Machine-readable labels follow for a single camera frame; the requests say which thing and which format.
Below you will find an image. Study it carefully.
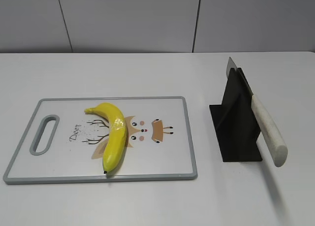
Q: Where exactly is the black knife stand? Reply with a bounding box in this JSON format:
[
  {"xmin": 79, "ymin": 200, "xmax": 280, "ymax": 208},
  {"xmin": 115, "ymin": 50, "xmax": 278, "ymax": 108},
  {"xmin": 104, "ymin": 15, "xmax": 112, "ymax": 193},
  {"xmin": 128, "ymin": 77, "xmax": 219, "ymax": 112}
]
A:
[{"xmin": 209, "ymin": 68, "xmax": 262, "ymax": 162}]

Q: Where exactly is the white-handled kitchen knife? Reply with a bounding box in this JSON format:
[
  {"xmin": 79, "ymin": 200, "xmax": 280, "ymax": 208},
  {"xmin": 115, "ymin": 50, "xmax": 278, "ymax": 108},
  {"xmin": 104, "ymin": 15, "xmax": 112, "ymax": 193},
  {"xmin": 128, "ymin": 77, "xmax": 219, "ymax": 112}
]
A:
[{"xmin": 226, "ymin": 58, "xmax": 288, "ymax": 167}]

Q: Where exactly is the white grey-rimmed cutting board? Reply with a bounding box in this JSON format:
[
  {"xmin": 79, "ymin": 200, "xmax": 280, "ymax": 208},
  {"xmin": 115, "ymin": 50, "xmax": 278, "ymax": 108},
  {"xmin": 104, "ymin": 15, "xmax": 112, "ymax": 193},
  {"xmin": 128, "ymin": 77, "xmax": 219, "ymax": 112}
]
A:
[{"xmin": 3, "ymin": 96, "xmax": 197, "ymax": 184}]

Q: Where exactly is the yellow plastic banana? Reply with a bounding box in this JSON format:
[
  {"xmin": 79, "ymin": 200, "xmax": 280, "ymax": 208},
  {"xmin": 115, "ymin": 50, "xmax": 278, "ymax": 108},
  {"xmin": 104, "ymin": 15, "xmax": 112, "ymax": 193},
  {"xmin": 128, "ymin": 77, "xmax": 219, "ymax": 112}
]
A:
[{"xmin": 84, "ymin": 102, "xmax": 127, "ymax": 174}]

